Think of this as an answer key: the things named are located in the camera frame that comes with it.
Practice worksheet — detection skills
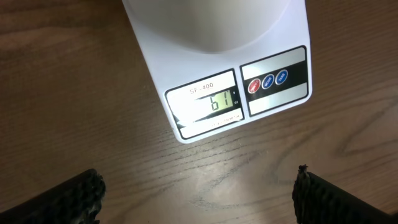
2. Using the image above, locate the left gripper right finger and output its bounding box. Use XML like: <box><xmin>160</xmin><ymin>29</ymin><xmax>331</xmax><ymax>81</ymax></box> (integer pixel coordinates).
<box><xmin>292</xmin><ymin>165</ymin><xmax>397</xmax><ymax>224</ymax></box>

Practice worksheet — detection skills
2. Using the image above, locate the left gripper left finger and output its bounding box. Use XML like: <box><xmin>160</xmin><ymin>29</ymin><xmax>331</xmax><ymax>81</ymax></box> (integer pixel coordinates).
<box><xmin>1</xmin><ymin>169</ymin><xmax>106</xmax><ymax>224</ymax></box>

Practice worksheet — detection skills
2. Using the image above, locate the white digital kitchen scale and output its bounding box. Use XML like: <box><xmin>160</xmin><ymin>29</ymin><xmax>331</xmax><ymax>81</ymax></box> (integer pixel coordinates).
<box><xmin>123</xmin><ymin>0</ymin><xmax>313</xmax><ymax>144</ymax></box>

